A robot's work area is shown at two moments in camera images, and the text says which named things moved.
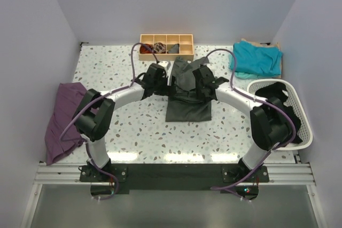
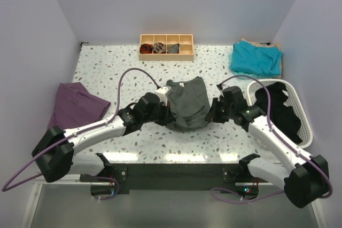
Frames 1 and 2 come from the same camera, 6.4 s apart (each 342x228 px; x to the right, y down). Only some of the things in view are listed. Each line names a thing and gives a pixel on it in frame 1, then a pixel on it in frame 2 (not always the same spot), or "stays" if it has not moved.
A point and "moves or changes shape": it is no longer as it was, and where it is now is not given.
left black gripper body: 161,87 → 160,115
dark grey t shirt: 185,105 moves or changes shape
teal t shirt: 254,61 stays
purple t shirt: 68,95 stays
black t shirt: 276,89 stays
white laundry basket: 295,100 stays
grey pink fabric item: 159,47 stays
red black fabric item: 146,48 stays
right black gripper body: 200,92 → 224,111
